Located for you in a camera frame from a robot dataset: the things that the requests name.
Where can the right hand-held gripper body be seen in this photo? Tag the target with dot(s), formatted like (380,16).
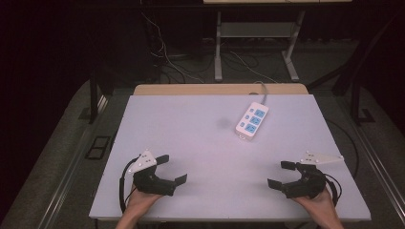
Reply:
(309,186)

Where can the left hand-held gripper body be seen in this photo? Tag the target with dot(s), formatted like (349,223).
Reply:
(153,184)

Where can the white power strip blue sockets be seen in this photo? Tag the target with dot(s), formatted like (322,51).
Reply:
(252,120)

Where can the person's left hand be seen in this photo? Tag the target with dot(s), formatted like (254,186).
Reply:
(140,202)

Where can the person's right hand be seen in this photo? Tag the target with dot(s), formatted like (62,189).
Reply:
(320,205)

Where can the black metal stand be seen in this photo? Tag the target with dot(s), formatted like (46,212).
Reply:
(93,101)
(356,101)

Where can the aluminium rail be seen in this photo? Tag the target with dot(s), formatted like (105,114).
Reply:
(379,168)
(68,178)

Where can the grey metal table frame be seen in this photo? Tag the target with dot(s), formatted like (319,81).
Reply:
(218,54)

